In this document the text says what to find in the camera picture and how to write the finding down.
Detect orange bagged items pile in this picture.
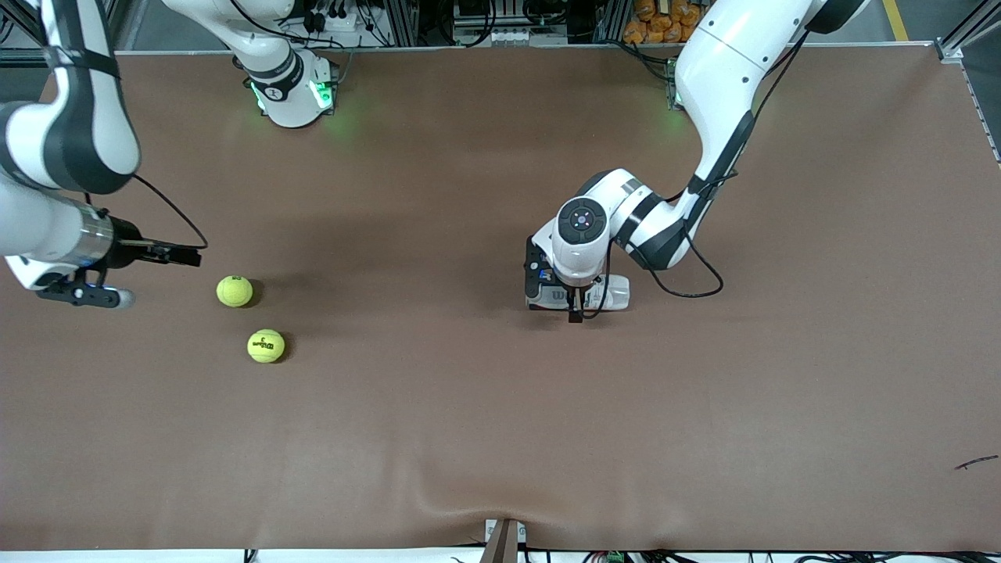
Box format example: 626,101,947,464
622,0,716,45

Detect Wilson tennis ball can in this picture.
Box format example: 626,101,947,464
526,272,631,312

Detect aluminium frame profile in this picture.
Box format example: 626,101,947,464
935,0,1001,65

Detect yellow Wilson tennis ball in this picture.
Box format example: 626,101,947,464
247,329,286,364
217,274,254,308

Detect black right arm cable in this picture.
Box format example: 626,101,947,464
82,174,210,251

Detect brown table mat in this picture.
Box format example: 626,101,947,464
0,43,1001,553

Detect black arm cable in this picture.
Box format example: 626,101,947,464
583,31,811,320
82,174,210,251

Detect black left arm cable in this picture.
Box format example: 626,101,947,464
583,31,811,320

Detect white power strip black plugs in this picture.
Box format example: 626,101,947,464
301,0,370,34

